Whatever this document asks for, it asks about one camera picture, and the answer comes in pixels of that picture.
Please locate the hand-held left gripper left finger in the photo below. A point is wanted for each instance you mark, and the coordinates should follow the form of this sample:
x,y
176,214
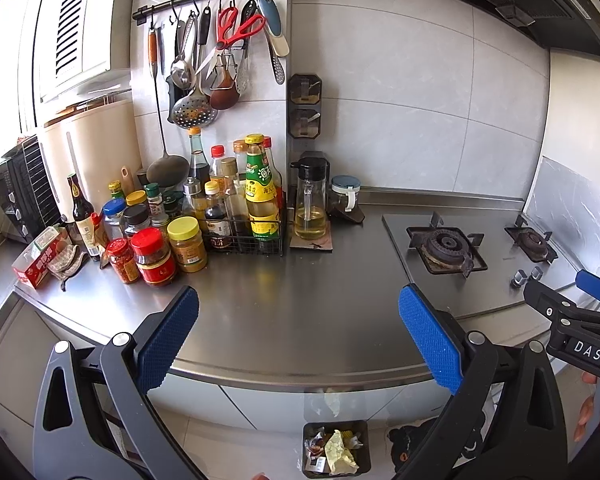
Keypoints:
x,y
167,340

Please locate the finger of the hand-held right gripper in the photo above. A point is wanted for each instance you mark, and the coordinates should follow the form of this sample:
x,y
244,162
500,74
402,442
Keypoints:
x,y
550,302
597,286

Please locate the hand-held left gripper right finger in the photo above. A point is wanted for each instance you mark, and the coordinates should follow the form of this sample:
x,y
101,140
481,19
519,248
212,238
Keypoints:
x,y
430,340

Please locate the yellow wrapper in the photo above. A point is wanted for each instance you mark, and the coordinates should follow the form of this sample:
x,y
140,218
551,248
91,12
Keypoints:
x,y
340,452

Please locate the black trash bin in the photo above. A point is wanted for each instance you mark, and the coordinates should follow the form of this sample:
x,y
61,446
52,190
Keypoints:
x,y
310,430

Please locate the silver snack wrapper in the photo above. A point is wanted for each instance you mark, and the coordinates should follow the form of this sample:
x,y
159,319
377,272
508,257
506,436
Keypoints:
x,y
314,455

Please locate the person's right hand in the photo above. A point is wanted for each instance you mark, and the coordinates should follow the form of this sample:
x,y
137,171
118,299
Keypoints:
x,y
587,410

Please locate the stove knob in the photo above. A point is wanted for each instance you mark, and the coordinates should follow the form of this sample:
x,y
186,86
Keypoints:
x,y
535,273
519,278

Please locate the small black pot support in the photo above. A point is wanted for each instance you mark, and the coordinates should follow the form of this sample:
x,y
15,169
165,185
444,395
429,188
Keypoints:
x,y
547,255

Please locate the steel gas stove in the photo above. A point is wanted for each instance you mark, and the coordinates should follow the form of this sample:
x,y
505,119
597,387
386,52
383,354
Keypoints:
x,y
490,290

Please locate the small gas burner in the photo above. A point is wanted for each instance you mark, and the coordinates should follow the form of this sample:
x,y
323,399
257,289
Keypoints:
x,y
532,242

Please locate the silver foil splash guard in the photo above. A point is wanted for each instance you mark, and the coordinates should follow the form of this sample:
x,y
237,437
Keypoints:
x,y
575,215

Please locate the red lid sauce jar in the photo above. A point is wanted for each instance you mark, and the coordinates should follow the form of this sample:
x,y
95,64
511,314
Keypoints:
x,y
153,260

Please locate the red chili jar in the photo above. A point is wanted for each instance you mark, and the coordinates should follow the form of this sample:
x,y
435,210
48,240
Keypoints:
x,y
121,262

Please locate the large gas burner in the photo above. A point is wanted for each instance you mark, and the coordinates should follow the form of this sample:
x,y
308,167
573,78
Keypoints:
x,y
445,250

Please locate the yellow lid jar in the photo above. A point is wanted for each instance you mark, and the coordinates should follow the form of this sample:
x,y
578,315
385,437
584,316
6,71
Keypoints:
x,y
187,245

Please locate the gas stove burner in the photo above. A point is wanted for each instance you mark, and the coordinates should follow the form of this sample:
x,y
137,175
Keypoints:
x,y
475,240

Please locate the black bear floor mat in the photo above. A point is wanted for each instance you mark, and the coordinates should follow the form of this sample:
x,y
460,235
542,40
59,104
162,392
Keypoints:
x,y
410,447

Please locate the patterned oven mitt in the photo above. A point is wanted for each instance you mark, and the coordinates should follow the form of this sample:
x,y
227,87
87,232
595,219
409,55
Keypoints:
x,y
70,265

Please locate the black lid jar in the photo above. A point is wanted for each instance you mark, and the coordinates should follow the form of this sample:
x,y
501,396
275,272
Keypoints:
x,y
136,220

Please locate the small yellow cap soy bottle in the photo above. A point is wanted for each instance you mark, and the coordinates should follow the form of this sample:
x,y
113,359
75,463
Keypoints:
x,y
217,215

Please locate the green cap spice bottle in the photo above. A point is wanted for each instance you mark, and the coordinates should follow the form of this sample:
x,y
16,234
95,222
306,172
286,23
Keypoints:
x,y
153,200

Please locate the steel top small bottle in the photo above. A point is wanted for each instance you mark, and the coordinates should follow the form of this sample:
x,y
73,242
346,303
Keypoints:
x,y
192,200

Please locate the tall dark soy sauce bottle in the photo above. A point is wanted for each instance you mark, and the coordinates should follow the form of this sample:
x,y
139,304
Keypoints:
x,y
84,220

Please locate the dark brown stand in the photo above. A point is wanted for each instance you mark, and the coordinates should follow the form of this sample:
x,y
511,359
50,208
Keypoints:
x,y
350,216

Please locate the red white carton box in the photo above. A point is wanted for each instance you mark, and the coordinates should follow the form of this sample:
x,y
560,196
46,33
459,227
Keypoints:
x,y
37,262

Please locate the brown mat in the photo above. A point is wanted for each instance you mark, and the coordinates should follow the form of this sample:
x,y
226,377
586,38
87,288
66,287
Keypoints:
x,y
310,245

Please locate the blue lid glass jar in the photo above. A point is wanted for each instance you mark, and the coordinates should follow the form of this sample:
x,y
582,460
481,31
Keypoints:
x,y
345,190

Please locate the green label yellow cap bottle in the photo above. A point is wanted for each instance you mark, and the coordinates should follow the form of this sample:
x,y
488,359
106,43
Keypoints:
x,y
261,195

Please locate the red cap clear bottle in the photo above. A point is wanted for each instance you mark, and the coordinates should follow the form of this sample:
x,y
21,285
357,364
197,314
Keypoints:
x,y
218,165

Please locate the orange cap dark bottle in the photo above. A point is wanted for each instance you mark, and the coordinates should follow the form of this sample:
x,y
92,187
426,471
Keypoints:
x,y
198,160

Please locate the glass oil dispenser black lid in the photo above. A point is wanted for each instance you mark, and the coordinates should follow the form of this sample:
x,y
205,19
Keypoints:
x,y
310,200

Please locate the beige tall container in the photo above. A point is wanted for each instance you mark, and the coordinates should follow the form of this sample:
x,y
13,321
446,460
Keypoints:
x,y
100,150

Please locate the black toaster oven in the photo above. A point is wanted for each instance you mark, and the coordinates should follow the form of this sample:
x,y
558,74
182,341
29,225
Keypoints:
x,y
5,195

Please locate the round steel skimmer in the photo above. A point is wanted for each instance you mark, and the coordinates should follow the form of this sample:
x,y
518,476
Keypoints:
x,y
195,110

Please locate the brown ladle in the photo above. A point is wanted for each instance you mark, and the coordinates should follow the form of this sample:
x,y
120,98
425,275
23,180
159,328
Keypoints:
x,y
223,95

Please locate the steel serving spoon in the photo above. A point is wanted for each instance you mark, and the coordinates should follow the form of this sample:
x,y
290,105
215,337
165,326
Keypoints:
x,y
181,72

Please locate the slotted steel spatula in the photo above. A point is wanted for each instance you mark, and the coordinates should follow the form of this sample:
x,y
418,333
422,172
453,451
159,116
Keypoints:
x,y
244,75

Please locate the narrow slotted steel spoon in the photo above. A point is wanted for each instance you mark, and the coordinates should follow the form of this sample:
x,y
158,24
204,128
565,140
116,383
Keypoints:
x,y
278,70

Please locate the white louvred cabinet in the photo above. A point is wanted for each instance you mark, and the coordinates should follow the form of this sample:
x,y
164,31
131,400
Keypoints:
x,y
80,25

